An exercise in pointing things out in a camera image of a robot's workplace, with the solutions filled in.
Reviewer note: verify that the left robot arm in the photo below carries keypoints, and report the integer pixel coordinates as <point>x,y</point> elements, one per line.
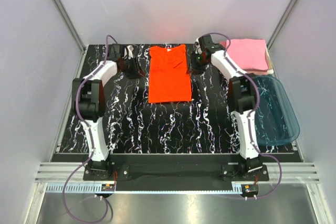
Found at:
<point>88,102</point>

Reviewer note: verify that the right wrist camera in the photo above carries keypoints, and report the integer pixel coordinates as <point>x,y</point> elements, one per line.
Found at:
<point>198,49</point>

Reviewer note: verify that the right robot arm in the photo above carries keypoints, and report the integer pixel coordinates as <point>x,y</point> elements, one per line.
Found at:
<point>243,97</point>

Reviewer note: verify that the aluminium rail front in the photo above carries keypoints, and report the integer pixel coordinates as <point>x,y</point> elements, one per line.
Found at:
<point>292,194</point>

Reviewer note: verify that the left aluminium frame post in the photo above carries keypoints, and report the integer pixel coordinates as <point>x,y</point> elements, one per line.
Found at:
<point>69,24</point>

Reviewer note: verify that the folded pink t-shirt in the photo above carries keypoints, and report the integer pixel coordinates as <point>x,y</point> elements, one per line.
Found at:
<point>249,54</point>

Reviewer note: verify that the aluminium frame post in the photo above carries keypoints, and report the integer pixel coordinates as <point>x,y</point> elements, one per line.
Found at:
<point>69,24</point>
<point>286,14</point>

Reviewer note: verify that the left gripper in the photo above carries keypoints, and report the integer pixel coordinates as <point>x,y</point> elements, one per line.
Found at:
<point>137,73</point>

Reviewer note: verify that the slotted cable duct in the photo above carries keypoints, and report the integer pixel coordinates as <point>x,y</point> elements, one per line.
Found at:
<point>123,188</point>

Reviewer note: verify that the right aluminium frame post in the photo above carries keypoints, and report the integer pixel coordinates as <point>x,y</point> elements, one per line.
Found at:
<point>286,14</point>

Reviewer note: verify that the blue transparent plastic bin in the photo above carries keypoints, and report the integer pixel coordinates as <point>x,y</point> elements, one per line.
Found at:
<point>276,122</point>

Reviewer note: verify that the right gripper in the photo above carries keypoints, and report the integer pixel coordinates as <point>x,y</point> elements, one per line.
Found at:
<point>193,67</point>

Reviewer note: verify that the orange t-shirt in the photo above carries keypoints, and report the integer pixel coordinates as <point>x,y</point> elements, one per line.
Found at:
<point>168,77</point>

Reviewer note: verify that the folded cream t-shirt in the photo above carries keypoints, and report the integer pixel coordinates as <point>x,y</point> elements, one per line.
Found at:
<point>269,63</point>

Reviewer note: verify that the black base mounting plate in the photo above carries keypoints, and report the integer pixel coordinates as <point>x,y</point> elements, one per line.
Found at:
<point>140,169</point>

